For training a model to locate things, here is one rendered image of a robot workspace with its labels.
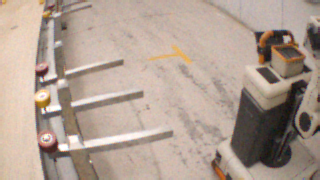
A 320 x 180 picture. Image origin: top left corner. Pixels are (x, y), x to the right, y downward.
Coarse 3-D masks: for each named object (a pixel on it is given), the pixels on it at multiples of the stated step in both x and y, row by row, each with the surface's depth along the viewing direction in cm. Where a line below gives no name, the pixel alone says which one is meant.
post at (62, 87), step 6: (60, 84) 68; (66, 84) 68; (60, 90) 68; (66, 90) 69; (60, 96) 69; (66, 96) 69; (60, 102) 69; (66, 102) 70; (66, 108) 71; (66, 114) 72; (72, 114) 73; (66, 120) 73; (72, 120) 74; (66, 126) 74; (72, 126) 75; (72, 132) 75
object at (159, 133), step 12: (144, 132) 93; (156, 132) 93; (168, 132) 94; (84, 144) 86; (96, 144) 87; (108, 144) 88; (120, 144) 90; (132, 144) 91; (48, 156) 81; (60, 156) 83
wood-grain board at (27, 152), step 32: (32, 0) 257; (0, 32) 174; (32, 32) 160; (0, 64) 125; (32, 64) 121; (0, 96) 98; (32, 96) 99; (0, 128) 81; (32, 128) 83; (0, 160) 68; (32, 160) 71
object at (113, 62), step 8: (120, 56) 136; (96, 64) 131; (104, 64) 131; (112, 64) 133; (120, 64) 135; (72, 72) 126; (80, 72) 128; (88, 72) 130; (48, 80) 122; (56, 80) 124
